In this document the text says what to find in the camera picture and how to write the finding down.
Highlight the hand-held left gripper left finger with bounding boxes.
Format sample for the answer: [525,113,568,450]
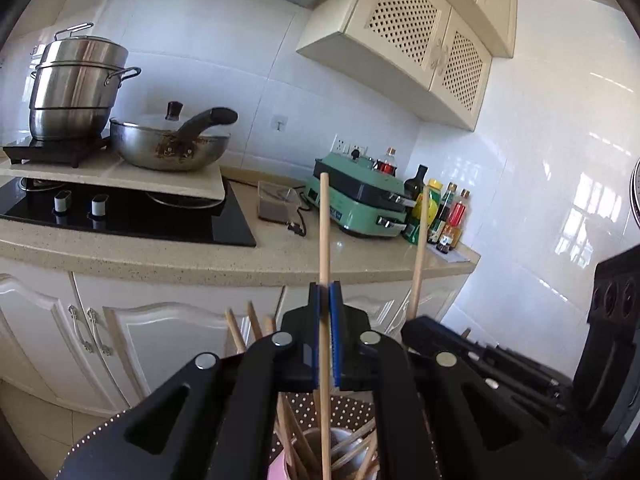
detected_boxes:
[60,282,323,480]

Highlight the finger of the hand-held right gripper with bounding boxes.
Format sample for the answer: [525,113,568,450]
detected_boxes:
[400,316,571,411]

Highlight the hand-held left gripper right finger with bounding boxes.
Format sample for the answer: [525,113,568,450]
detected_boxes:
[329,281,586,480]

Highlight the single wooden chopstick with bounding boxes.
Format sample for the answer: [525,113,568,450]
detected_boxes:
[319,172,333,480]
[407,185,432,322]

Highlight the bunch of wooden chopsticks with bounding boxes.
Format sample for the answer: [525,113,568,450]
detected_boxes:
[225,285,381,480]

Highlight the pink cup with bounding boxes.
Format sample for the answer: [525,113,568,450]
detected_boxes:
[267,425,383,480]

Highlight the brown polka dot tablecloth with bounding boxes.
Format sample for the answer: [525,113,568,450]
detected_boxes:
[65,392,441,480]

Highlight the white paper sheet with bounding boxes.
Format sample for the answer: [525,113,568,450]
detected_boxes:
[430,247,472,264]

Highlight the red sauce bottle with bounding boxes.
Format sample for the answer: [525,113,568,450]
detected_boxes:
[440,189,471,251]

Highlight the dark soy sauce bottle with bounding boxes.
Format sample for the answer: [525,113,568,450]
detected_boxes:
[429,182,458,246]

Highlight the yellow green bottle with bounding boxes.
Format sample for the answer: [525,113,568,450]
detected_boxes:
[406,178,445,246]

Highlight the green electric grill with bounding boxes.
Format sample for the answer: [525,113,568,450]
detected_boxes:
[306,152,416,237]

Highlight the clear plastic box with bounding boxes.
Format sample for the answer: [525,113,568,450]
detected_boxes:
[257,180,299,223]

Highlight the cream lower cabinets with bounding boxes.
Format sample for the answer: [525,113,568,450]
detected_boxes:
[0,260,476,416]

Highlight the dark olive oil bottle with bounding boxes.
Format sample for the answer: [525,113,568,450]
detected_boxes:
[404,164,430,211]

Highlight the black glass gas hob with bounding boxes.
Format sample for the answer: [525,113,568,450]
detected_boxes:
[0,176,257,247]

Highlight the red drink bottle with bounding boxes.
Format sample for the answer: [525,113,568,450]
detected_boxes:
[376,147,398,177]

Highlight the beige stone slab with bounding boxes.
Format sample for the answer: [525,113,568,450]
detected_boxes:
[0,157,228,201]

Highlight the steel wok with lid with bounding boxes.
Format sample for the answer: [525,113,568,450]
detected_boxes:
[109,101,238,172]

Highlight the wide cream lattice door cabinet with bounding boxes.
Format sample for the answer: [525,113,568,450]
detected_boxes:
[296,0,493,132]

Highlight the black induction cooker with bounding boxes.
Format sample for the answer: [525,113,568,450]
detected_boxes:
[2,135,112,168]

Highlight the stainless steel steamer pot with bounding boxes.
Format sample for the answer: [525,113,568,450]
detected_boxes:
[28,22,142,142]

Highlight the black power cord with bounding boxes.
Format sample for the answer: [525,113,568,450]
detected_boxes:
[287,192,313,236]

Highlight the white wall socket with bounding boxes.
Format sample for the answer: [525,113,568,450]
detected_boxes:
[334,134,368,157]

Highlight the cream upper wall cabinets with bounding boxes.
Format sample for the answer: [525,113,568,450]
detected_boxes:
[450,0,518,58]

